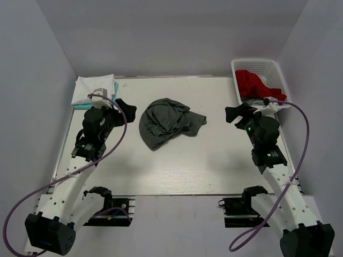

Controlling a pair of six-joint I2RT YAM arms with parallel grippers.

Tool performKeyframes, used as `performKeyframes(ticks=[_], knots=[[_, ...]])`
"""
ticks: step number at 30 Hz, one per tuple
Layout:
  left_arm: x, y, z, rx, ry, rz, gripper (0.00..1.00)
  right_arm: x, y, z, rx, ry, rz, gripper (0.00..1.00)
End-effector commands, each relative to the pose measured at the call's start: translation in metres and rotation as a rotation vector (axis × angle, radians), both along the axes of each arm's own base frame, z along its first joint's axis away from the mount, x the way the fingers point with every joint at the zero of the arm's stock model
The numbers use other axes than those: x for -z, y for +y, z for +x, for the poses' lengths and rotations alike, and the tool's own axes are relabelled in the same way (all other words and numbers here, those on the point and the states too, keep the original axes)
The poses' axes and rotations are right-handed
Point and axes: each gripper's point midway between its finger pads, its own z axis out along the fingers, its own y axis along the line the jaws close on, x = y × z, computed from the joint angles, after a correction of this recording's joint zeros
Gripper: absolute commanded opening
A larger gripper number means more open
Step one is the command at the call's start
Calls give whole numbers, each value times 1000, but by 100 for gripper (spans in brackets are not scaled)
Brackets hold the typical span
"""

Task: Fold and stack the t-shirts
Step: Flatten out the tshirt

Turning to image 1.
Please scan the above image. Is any dark grey t shirt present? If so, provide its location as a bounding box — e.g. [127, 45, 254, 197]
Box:
[139, 98, 207, 151]

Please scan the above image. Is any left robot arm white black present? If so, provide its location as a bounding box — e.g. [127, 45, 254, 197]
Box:
[25, 99, 137, 256]

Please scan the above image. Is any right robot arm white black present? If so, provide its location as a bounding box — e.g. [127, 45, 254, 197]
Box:
[225, 99, 335, 256]

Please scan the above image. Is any grey t shirt in basket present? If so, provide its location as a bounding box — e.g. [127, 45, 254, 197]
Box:
[242, 97, 264, 106]

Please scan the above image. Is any red t shirt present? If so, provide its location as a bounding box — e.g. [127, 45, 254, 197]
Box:
[235, 70, 287, 101]

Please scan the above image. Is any folded teal t shirt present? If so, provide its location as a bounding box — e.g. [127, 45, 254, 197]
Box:
[73, 82, 119, 110]

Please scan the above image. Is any folded white t shirt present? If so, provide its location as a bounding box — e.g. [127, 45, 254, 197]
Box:
[71, 74, 115, 105]

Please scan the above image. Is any white plastic basket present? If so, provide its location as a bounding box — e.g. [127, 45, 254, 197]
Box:
[231, 58, 292, 108]

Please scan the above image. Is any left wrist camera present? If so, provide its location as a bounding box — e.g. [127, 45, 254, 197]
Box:
[87, 88, 111, 109]

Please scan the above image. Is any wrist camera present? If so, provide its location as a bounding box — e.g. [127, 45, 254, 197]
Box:
[254, 97, 281, 117]
[87, 88, 111, 109]

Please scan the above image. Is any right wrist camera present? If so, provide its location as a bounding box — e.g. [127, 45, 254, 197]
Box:
[254, 97, 281, 117]

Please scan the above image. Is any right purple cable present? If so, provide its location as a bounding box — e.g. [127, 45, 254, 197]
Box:
[229, 101, 311, 253]

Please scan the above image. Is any purple cable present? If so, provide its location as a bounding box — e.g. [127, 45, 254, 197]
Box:
[4, 93, 128, 256]
[229, 101, 311, 253]

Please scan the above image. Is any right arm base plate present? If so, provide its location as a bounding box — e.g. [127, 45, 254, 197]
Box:
[218, 197, 264, 228]

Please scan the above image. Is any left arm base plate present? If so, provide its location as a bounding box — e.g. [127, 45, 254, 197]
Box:
[84, 196, 136, 228]

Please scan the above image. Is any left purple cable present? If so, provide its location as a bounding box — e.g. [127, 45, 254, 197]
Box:
[4, 93, 128, 256]

